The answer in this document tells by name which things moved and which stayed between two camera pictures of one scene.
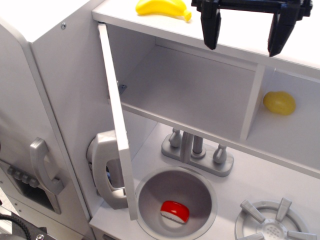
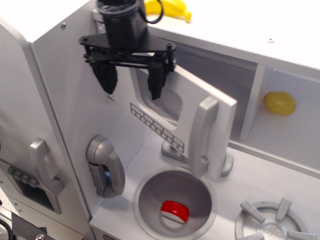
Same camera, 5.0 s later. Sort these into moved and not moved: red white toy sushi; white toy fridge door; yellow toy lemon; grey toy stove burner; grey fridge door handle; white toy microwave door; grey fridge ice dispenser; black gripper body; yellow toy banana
Moved: black gripper body; white toy microwave door
Not moved: grey toy stove burner; yellow toy lemon; white toy fridge door; red white toy sushi; grey fridge door handle; yellow toy banana; grey fridge ice dispenser
